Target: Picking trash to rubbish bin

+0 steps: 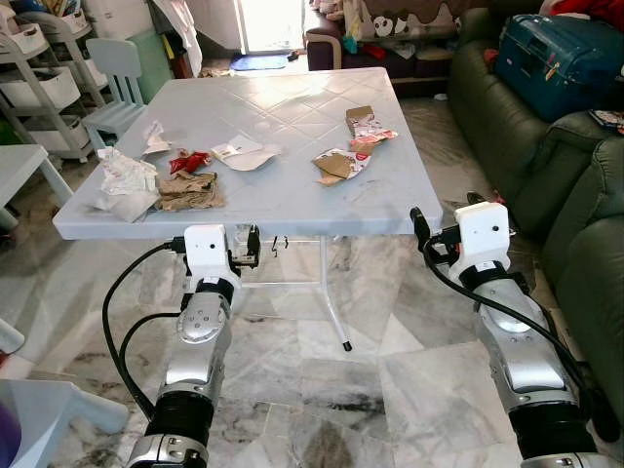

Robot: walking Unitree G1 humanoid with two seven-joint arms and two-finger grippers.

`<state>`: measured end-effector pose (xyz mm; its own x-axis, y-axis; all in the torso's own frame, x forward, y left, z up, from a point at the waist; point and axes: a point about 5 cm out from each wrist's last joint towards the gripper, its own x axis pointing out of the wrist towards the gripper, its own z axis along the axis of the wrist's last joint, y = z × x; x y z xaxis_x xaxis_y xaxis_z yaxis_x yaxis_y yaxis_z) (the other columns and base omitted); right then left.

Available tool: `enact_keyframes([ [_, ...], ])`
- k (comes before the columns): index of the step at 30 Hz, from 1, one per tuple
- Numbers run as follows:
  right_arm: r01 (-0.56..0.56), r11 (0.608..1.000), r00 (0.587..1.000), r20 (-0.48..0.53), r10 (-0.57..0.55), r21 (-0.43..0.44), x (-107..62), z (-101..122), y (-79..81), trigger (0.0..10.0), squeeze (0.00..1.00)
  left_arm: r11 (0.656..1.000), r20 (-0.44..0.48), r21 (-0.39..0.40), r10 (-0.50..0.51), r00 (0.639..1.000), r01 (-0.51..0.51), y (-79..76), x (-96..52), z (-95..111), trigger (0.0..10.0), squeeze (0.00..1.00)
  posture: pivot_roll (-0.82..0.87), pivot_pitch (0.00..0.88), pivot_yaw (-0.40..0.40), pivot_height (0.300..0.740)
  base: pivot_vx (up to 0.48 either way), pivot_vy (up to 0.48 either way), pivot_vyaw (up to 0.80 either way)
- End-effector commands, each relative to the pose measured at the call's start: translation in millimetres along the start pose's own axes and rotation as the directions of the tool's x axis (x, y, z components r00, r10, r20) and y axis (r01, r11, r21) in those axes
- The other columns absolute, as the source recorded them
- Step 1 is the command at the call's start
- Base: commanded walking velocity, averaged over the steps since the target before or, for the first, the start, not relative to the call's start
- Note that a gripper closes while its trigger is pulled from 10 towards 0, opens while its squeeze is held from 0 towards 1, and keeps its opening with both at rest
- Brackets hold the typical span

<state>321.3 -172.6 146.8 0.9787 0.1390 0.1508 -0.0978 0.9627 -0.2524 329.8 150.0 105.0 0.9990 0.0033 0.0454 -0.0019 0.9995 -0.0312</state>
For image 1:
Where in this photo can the brown crumpled paper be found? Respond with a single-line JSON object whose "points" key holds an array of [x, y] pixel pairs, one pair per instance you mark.
{"points": [[190, 192]]}

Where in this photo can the red crumpled wrapper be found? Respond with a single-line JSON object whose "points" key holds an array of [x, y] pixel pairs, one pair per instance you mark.
{"points": [[187, 162]]}

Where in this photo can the small white side table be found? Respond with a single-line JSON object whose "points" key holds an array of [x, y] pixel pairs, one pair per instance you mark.
{"points": [[24, 166]]}

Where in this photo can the brown panda blanket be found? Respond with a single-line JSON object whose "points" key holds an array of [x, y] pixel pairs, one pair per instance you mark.
{"points": [[409, 19]]}

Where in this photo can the white plastic stool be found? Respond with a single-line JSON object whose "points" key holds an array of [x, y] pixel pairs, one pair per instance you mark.
{"points": [[49, 414]]}

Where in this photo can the pale blue child chair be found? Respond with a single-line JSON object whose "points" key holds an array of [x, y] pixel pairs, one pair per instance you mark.
{"points": [[119, 60]]}

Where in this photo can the white plastic folding table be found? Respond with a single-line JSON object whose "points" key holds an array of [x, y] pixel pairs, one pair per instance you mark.
{"points": [[292, 107]]}

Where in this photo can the green bin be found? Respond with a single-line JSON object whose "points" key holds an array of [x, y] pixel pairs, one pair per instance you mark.
{"points": [[156, 58]]}

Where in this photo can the dark green leather sofa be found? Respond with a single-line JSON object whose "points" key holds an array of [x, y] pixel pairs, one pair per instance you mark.
{"points": [[517, 156]]}

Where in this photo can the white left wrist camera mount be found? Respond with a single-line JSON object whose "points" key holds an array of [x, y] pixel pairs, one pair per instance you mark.
{"points": [[207, 252]]}

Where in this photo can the red cloth heap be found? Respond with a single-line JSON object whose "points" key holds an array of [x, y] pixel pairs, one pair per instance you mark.
{"points": [[590, 10]]}

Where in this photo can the white hanging cloth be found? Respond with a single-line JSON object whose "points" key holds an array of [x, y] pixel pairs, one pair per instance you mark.
{"points": [[183, 29]]}

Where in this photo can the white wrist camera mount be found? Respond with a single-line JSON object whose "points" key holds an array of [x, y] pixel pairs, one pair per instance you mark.
{"points": [[483, 234], [207, 252]]}

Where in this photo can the small red garment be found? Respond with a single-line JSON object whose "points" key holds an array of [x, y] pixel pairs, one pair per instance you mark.
{"points": [[374, 51]]}

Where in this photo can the white shelf trolley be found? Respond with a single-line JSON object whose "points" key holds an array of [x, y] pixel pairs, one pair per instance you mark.
{"points": [[39, 90]]}

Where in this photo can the white crumpled paper wrapper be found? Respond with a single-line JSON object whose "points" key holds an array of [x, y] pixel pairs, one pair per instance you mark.
{"points": [[127, 180]]}

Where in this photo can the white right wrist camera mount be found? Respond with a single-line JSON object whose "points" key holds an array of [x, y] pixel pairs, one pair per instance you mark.
{"points": [[483, 234]]}

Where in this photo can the purple sofa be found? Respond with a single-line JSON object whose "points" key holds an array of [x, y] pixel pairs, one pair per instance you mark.
{"points": [[327, 49]]}

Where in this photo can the teal cloth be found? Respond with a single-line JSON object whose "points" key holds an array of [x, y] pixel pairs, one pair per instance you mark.
{"points": [[350, 45]]}

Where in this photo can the colourful magazine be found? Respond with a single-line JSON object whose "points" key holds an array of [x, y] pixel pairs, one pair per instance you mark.
{"points": [[606, 119]]}

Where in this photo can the small white paper scrap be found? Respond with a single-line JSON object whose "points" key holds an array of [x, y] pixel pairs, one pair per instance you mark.
{"points": [[156, 141]]}

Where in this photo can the white printed envelope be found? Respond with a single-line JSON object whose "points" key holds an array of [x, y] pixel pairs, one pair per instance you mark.
{"points": [[244, 156]]}

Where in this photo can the red white carton box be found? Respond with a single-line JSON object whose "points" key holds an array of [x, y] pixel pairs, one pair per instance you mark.
{"points": [[369, 127]]}

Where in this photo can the blue suitcase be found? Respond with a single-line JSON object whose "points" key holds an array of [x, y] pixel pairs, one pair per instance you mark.
{"points": [[556, 63]]}

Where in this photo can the blue door mat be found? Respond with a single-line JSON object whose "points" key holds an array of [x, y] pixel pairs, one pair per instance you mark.
{"points": [[258, 62]]}

